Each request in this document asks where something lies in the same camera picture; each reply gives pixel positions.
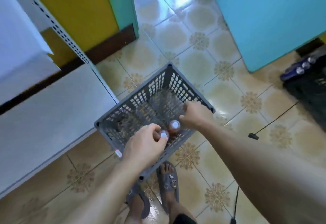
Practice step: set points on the person's right hand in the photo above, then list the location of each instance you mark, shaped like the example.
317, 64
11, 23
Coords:
197, 115

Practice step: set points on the person's left hand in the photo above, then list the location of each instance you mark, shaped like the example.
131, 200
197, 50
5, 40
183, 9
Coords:
142, 147

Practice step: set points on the grey plastic crate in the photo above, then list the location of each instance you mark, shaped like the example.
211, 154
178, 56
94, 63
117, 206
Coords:
142, 99

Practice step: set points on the white metal shelf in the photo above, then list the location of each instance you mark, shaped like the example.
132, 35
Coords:
46, 114

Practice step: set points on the person's left forearm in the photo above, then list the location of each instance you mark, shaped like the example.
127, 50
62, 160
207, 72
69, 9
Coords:
107, 196

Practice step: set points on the person's right forearm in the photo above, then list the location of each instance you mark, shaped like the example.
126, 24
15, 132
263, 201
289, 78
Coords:
265, 175

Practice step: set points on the person's brown sandal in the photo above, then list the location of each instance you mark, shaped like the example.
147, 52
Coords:
167, 178
145, 201

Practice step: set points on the person's leg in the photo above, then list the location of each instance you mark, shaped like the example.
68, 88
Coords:
177, 212
135, 212

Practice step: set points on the person's black shorts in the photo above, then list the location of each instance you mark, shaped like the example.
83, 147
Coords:
184, 220

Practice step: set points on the black box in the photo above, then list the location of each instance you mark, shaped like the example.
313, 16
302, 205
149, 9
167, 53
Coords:
310, 94

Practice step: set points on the teal cabinet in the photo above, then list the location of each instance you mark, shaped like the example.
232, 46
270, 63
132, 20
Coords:
275, 12

